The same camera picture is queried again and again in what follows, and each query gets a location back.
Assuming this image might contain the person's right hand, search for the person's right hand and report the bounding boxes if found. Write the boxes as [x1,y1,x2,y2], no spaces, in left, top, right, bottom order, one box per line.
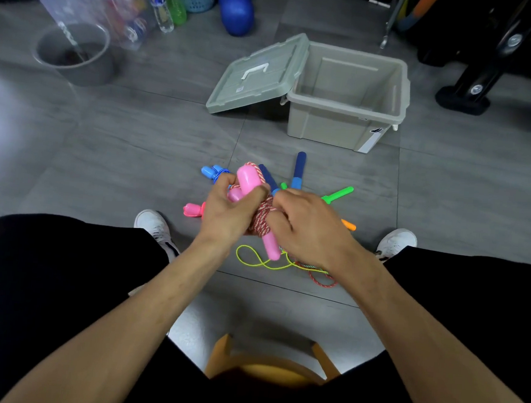
[261,188,370,280]

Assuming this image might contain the person's left hand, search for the person's left hand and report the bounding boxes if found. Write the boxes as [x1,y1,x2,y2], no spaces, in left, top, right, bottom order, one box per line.
[196,171,272,255]

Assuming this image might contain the hot pink skipping rope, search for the hot pink skipping rope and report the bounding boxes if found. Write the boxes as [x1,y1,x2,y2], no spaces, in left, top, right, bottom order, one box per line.
[182,201,207,220]

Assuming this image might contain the pink-handled red-white braided rope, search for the pink-handled red-white braided rope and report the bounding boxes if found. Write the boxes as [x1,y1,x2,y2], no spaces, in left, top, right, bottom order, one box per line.
[221,160,290,262]

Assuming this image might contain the pile of colourful jump ropes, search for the pile of colourful jump ropes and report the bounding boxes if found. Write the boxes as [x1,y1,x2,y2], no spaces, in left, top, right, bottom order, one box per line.
[233,146,364,291]

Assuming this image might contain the blue-handled jump rope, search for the blue-handled jump rope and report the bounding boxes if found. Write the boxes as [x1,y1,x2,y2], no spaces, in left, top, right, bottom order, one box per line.
[200,163,232,187]

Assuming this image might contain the grey plastic storage box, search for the grey plastic storage box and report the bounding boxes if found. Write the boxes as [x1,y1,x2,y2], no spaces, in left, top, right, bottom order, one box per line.
[277,39,415,157]

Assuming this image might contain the person's right forearm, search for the person's right forearm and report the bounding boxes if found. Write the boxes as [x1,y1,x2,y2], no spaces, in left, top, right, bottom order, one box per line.
[321,249,531,403]

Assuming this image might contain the person's left forearm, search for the person's left forearm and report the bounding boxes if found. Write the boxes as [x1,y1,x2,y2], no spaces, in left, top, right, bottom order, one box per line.
[0,221,228,403]

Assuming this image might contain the grey-green box lid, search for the grey-green box lid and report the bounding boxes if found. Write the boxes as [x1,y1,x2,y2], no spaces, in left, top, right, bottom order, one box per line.
[205,25,312,123]

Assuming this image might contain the person's right leg black trousers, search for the person's right leg black trousers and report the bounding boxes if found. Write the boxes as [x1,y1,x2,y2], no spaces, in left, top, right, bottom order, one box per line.
[317,239,531,403]

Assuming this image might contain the person's leg black trousers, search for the person's leg black trousers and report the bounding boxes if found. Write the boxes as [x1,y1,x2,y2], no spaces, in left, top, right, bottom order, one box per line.
[0,209,227,403]
[317,239,531,403]

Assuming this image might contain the person's left leg black trousers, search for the person's left leg black trousers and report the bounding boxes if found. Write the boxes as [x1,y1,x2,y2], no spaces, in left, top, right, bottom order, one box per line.
[0,209,227,403]

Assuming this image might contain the white left shoe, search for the white left shoe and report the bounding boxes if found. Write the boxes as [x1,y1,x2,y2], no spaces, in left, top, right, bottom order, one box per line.
[130,207,184,264]

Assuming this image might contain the white shoe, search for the white shoe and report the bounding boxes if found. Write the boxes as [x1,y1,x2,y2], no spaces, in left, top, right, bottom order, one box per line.
[373,226,419,267]
[130,207,184,264]

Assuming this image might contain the white right shoe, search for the white right shoe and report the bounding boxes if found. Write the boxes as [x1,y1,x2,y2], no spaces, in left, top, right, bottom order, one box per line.
[373,226,419,267]

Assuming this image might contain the wooden stool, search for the wooden stool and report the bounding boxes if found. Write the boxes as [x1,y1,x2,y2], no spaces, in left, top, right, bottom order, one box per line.
[203,332,344,392]

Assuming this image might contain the grey metal bowl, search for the grey metal bowl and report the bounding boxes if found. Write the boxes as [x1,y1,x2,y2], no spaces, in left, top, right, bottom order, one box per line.
[29,19,122,89]

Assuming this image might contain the black dumbbell rack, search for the black dumbbell rack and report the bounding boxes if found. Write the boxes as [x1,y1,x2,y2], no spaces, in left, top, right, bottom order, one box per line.
[403,0,531,121]

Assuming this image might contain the orange and green foam stick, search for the orange and green foam stick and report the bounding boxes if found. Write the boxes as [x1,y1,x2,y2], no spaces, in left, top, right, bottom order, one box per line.
[397,0,444,35]

